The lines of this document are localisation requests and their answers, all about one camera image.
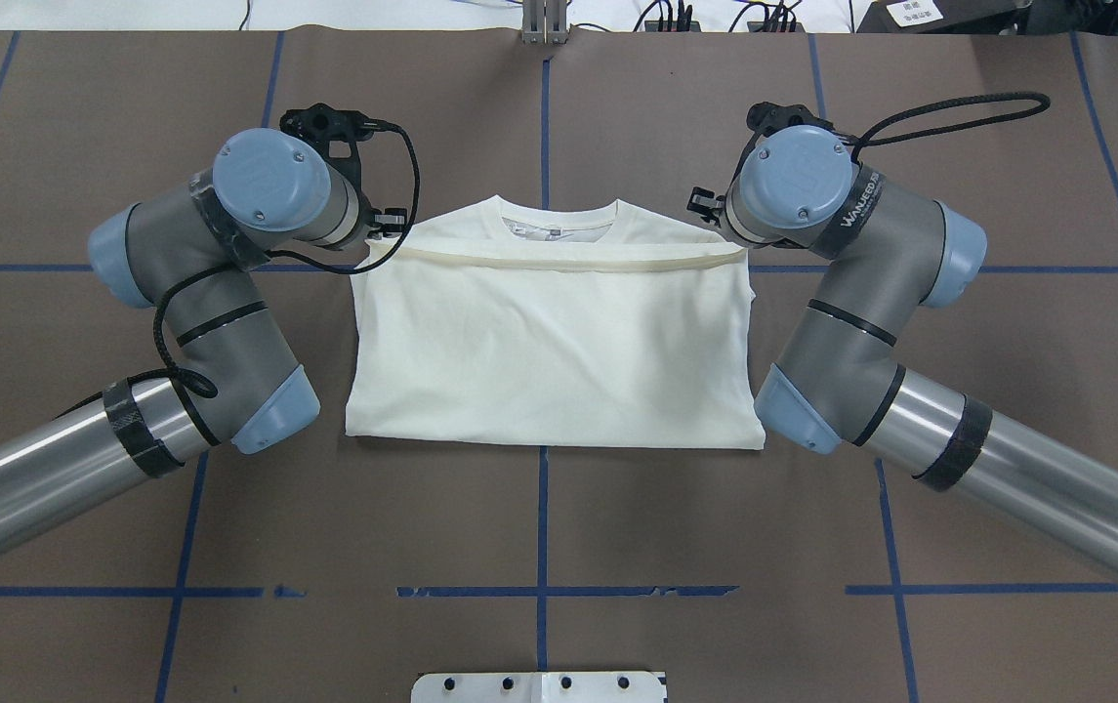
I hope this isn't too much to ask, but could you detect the aluminium frame post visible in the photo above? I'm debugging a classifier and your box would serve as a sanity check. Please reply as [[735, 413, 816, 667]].
[[518, 0, 570, 45]]

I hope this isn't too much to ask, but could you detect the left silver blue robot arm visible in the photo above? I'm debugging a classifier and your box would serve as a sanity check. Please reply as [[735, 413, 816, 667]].
[[0, 103, 417, 555]]

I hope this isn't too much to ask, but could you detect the black monitor stand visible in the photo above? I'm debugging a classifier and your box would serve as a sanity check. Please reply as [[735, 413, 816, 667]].
[[854, 1, 1032, 35]]

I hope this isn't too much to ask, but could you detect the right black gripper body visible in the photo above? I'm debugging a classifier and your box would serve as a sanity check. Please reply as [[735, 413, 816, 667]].
[[686, 102, 858, 235]]

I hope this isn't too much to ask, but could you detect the cream long-sleeve printed shirt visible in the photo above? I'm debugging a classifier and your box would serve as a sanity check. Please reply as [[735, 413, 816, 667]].
[[344, 196, 765, 452]]

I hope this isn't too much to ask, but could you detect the white camera mast column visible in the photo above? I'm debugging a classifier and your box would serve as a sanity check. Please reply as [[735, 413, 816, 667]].
[[410, 671, 669, 702]]

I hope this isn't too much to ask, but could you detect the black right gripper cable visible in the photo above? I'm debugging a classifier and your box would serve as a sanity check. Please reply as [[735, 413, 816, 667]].
[[847, 92, 1052, 149]]

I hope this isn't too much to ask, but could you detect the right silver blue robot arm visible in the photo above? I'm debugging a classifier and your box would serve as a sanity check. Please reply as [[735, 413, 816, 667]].
[[686, 92, 1118, 585]]

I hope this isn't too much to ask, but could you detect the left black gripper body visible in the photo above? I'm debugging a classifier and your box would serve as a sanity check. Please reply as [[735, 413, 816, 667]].
[[280, 103, 408, 241]]

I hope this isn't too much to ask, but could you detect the small circuit board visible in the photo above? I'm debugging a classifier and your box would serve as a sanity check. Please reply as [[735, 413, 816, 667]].
[[633, 0, 701, 34], [729, 1, 805, 34]]

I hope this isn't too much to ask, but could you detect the near small circuit board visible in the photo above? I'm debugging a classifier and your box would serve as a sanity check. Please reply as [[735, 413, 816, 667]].
[[729, 1, 805, 34]]

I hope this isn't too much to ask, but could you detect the far small circuit board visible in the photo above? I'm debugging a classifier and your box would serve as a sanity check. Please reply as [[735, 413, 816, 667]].
[[633, 0, 701, 34]]

